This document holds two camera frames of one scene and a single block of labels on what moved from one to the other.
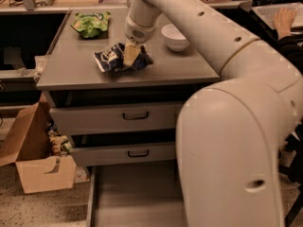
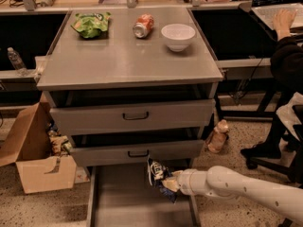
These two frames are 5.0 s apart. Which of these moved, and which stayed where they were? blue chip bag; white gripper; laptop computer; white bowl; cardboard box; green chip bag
Moved: white gripper; blue chip bag
Stayed: green chip bag; white bowl; laptop computer; cardboard box
